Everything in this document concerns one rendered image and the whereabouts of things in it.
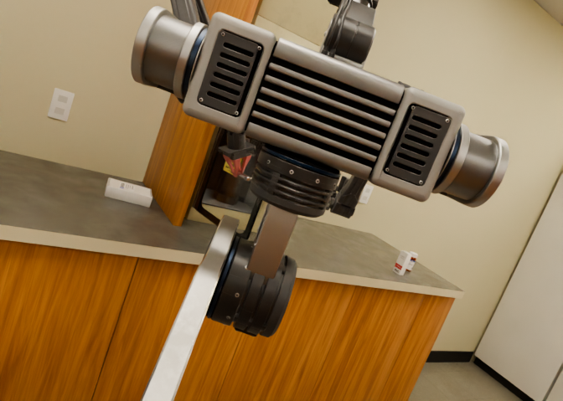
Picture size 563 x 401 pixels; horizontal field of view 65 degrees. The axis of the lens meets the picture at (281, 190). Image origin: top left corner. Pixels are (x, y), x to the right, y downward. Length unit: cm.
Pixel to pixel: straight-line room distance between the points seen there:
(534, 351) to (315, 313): 262
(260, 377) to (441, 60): 198
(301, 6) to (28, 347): 139
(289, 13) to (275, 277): 116
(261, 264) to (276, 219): 7
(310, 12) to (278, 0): 14
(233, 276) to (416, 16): 215
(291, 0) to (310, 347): 133
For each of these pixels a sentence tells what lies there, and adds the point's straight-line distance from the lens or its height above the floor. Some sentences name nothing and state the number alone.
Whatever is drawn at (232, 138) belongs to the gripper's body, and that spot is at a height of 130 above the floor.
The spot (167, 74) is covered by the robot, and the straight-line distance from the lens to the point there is 70.
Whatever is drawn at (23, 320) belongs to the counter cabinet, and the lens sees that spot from 143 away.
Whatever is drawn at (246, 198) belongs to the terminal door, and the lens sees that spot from 143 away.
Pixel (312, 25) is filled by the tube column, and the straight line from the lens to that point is 173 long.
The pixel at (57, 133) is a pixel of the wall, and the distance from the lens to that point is 194.
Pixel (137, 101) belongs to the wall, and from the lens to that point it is 196.
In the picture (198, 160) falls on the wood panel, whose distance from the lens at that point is 151.
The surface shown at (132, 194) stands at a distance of 166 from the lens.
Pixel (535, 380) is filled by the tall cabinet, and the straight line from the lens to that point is 417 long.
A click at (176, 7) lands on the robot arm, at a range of 101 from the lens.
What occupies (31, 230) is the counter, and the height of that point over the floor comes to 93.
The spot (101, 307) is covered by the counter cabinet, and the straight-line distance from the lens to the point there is 144.
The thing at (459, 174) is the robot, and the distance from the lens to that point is 72.
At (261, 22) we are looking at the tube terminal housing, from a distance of 163.
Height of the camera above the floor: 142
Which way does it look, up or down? 9 degrees down
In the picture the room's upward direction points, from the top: 21 degrees clockwise
